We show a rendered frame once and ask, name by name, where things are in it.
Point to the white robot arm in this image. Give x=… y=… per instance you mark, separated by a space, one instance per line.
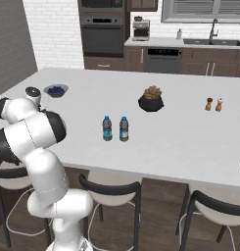
x=39 y=170

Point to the plastic bottle with blue label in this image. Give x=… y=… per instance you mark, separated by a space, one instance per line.
x=107 y=128
x=123 y=129

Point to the succulent in black pot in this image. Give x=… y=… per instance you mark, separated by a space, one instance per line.
x=151 y=99

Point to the white stool with black backrest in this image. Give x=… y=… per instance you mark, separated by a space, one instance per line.
x=216 y=206
x=10 y=183
x=113 y=192

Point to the bowl of blueberries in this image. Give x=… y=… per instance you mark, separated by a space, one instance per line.
x=56 y=90

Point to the wooden pepper shaker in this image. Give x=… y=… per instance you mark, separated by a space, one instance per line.
x=208 y=104

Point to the silver coffee machine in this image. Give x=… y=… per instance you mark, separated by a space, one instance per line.
x=141 y=29

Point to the wooden salt shaker white top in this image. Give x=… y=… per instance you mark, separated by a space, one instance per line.
x=218 y=105

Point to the soap dispenser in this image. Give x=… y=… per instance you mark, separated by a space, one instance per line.
x=179 y=34

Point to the brown base cupboards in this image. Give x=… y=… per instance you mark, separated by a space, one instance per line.
x=209 y=62

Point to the sink with tap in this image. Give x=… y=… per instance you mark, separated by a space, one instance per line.
x=213 y=39

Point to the window with blinds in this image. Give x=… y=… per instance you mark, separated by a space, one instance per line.
x=203 y=10

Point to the black wall oven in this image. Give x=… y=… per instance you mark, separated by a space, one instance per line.
x=102 y=29

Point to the brown wall cupboard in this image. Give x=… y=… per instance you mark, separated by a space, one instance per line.
x=142 y=5

